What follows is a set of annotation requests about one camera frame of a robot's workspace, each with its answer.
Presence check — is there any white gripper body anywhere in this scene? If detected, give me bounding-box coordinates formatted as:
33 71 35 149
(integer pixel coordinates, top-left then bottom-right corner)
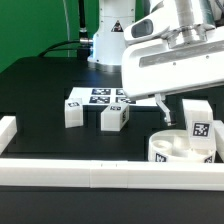
121 31 224 101

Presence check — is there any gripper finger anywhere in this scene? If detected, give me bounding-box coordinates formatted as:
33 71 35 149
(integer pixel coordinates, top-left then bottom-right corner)
155 93 176 126

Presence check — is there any white round stool seat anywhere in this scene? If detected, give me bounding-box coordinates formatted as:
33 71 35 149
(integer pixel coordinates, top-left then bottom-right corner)
148 130 216 163

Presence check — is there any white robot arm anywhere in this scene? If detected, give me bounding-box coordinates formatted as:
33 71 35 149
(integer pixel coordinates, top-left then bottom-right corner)
88 0 224 125

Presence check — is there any white marker sheet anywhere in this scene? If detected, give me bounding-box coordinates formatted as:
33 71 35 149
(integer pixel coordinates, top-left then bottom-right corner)
69 87 156 107

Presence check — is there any white front barrier wall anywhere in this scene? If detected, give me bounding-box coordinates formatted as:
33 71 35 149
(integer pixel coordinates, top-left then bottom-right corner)
0 158 224 191

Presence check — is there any white thin cable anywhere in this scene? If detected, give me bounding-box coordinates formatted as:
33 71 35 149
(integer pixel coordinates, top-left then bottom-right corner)
63 0 72 58

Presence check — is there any black cable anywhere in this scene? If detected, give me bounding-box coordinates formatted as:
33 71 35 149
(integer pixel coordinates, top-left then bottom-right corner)
38 37 94 58

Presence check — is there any white left barrier wall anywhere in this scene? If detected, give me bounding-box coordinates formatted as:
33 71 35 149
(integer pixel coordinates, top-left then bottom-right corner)
0 116 17 155

